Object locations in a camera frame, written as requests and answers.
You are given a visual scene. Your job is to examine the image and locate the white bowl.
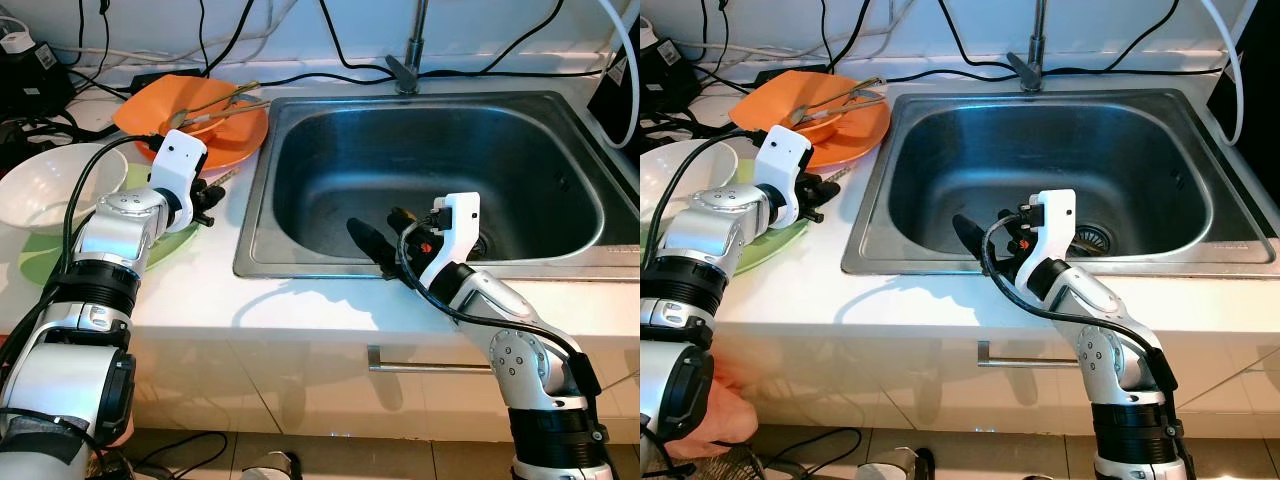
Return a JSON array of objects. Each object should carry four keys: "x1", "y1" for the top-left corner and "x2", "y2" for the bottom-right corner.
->
[
  {"x1": 640, "y1": 138, "x2": 741, "y2": 216},
  {"x1": 0, "y1": 142, "x2": 131, "y2": 234}
]

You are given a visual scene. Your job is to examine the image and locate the orange plate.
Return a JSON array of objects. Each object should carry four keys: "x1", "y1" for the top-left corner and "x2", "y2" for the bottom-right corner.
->
[
  {"x1": 113, "y1": 73, "x2": 271, "y2": 171},
  {"x1": 730, "y1": 68, "x2": 893, "y2": 169}
]

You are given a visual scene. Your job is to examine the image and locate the stainless steel sink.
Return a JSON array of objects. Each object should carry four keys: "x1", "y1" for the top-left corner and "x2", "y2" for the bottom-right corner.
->
[
  {"x1": 233, "y1": 90, "x2": 641, "y2": 283},
  {"x1": 840, "y1": 88, "x2": 1280, "y2": 281}
]

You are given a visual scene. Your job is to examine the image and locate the green plate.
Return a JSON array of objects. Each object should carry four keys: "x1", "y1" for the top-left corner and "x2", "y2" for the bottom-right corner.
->
[
  {"x1": 18, "y1": 160, "x2": 236, "y2": 286},
  {"x1": 735, "y1": 160, "x2": 846, "y2": 276}
]

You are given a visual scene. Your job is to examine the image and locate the metal tongs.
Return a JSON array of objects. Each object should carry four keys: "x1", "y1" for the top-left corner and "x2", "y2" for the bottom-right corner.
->
[
  {"x1": 785, "y1": 77, "x2": 889, "y2": 126},
  {"x1": 165, "y1": 80, "x2": 273, "y2": 131}
]

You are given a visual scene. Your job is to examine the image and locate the orange bowl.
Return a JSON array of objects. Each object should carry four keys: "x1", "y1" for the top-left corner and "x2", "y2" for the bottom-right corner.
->
[
  {"x1": 113, "y1": 73, "x2": 246, "y2": 141},
  {"x1": 730, "y1": 68, "x2": 861, "y2": 141}
]

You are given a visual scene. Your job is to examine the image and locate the flat black power brick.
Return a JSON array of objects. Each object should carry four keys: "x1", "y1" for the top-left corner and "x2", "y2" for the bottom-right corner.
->
[
  {"x1": 128, "y1": 68, "x2": 206, "y2": 91},
  {"x1": 750, "y1": 64, "x2": 831, "y2": 86}
]

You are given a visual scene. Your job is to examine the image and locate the steel faucet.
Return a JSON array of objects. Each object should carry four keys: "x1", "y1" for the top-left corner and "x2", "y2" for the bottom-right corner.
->
[
  {"x1": 385, "y1": 0, "x2": 431, "y2": 96},
  {"x1": 1005, "y1": 0, "x2": 1049, "y2": 93}
]

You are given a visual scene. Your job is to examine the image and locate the white sink cabinet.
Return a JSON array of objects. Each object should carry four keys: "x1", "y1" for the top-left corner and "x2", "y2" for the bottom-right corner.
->
[
  {"x1": 0, "y1": 300, "x2": 641, "y2": 446},
  {"x1": 700, "y1": 300, "x2": 1280, "y2": 441}
]

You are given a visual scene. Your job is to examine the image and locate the black charger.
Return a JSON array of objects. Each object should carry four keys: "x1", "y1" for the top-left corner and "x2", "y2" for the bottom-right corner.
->
[
  {"x1": 0, "y1": 40, "x2": 78, "y2": 119},
  {"x1": 640, "y1": 38, "x2": 706, "y2": 113}
]

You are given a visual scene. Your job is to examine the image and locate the brown wicker basket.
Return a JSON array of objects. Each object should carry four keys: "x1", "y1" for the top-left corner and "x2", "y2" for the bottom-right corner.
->
[{"x1": 690, "y1": 445, "x2": 766, "y2": 480}]

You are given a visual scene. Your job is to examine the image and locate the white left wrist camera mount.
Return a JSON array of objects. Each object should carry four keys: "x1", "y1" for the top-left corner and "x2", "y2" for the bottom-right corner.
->
[
  {"x1": 755, "y1": 125, "x2": 813, "y2": 226},
  {"x1": 150, "y1": 129, "x2": 209, "y2": 206}
]

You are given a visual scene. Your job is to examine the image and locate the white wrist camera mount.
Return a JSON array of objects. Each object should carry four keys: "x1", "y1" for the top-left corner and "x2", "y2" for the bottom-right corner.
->
[
  {"x1": 1015, "y1": 189, "x2": 1078, "y2": 291},
  {"x1": 755, "y1": 125, "x2": 813, "y2": 226},
  {"x1": 418, "y1": 192, "x2": 483, "y2": 291},
  {"x1": 150, "y1": 129, "x2": 209, "y2": 206}
]

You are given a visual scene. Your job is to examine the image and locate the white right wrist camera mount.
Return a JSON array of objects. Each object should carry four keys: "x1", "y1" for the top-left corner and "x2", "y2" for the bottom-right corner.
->
[
  {"x1": 418, "y1": 192, "x2": 483, "y2": 291},
  {"x1": 1015, "y1": 189, "x2": 1078, "y2": 291}
]

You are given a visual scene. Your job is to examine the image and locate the steel drawer handle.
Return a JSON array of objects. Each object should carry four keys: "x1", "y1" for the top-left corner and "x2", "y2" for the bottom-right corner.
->
[
  {"x1": 367, "y1": 345, "x2": 501, "y2": 376},
  {"x1": 977, "y1": 340, "x2": 1086, "y2": 371}
]

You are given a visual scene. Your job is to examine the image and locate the black power cable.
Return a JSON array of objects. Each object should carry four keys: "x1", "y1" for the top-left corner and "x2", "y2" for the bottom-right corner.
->
[
  {"x1": 1045, "y1": 0, "x2": 1211, "y2": 79},
  {"x1": 425, "y1": 0, "x2": 601, "y2": 79},
  {"x1": 318, "y1": 0, "x2": 396, "y2": 79},
  {"x1": 938, "y1": 0, "x2": 1016, "y2": 81}
]

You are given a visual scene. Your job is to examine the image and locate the white hose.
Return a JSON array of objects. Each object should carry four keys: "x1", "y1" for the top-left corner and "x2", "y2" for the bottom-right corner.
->
[
  {"x1": 595, "y1": 0, "x2": 641, "y2": 151},
  {"x1": 1200, "y1": 0, "x2": 1246, "y2": 146}
]

